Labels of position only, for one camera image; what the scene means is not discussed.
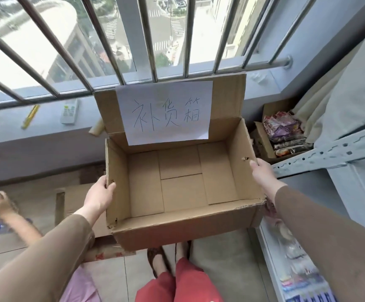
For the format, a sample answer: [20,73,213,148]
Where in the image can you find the beige paper roll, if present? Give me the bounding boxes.
[89,120,105,136]

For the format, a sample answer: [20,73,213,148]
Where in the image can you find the brown cardboard box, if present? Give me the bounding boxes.
[93,73,267,251]

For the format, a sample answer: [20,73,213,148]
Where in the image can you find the pile of snack packets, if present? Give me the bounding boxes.
[262,111,314,158]

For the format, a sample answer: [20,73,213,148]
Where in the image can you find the person's red trousers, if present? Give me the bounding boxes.
[135,257,224,302]

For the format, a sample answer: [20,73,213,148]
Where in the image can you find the person's brown left shoe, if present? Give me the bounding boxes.
[147,247,171,279]

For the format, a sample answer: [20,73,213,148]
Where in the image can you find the person's left forearm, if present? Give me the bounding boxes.
[0,212,95,302]

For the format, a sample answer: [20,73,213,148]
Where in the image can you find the person's brown shoe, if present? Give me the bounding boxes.
[174,240,193,262]
[147,247,171,279]

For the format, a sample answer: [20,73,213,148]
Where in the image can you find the red printed cardboard flap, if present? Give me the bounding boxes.
[82,237,137,263]

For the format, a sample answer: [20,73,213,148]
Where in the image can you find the flat cardboard sheet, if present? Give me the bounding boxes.
[54,183,111,238]

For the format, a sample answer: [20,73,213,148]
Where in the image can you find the white remote control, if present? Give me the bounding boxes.
[60,99,79,125]

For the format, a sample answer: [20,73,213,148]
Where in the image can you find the person's left hand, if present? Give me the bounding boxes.
[82,175,117,224]

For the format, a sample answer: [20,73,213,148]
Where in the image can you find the white handwritten paper sign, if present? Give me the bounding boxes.
[116,80,214,146]

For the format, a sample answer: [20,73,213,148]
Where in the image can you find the person's right hand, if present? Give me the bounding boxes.
[249,158,288,199]

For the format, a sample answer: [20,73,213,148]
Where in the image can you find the yellow utility knife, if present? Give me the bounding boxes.
[21,104,41,129]

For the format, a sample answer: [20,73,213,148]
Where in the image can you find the grey perforated shelf rail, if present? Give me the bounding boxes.
[270,122,365,179]

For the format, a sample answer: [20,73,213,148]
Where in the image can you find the cream curtain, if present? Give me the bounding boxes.
[292,26,365,146]

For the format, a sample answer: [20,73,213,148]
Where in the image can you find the white shelf board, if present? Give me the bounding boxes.
[254,214,339,302]

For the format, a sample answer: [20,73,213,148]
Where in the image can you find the person's right forearm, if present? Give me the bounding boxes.
[274,184,365,302]

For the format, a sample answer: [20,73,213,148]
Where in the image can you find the steel window guard bars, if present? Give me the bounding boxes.
[0,0,293,111]

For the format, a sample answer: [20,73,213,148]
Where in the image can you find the row of packaged goods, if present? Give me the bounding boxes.
[264,201,335,302]

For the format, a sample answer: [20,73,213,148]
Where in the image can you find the pink cloth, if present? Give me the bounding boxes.
[60,267,102,302]

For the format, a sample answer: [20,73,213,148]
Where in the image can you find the person's brown right shoe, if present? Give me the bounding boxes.
[174,240,193,262]

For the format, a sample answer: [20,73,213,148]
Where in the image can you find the another person's forearm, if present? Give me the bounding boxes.
[0,210,43,246]

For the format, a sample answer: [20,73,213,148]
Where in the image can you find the small cardboard snack box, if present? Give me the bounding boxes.
[252,99,315,164]

